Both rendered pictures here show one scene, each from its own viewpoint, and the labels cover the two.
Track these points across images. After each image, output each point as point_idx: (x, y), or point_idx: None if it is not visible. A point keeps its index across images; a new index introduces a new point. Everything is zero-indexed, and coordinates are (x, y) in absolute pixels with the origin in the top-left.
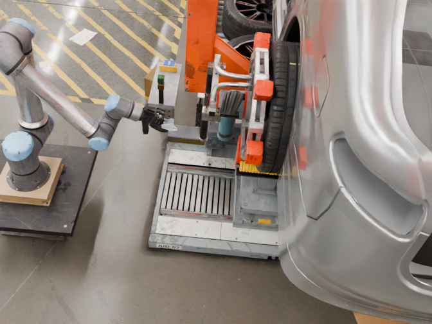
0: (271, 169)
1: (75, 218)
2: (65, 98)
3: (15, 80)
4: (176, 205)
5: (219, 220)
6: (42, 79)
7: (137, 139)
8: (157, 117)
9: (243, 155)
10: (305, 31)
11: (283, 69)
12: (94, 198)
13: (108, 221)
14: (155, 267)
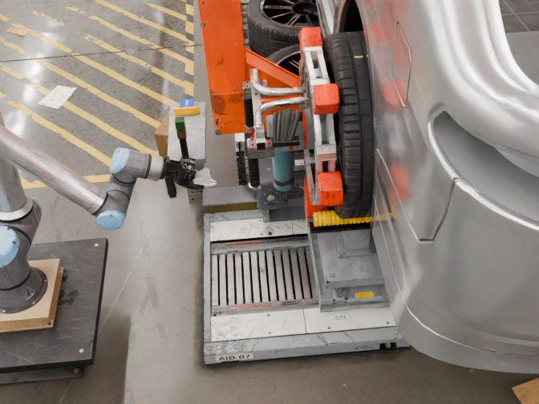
0: (358, 209)
1: (94, 337)
2: (54, 163)
3: None
4: (233, 298)
5: (299, 308)
6: (20, 141)
7: (160, 219)
8: (185, 170)
9: (315, 197)
10: (366, 6)
11: (347, 66)
12: (115, 311)
13: (139, 339)
14: (220, 390)
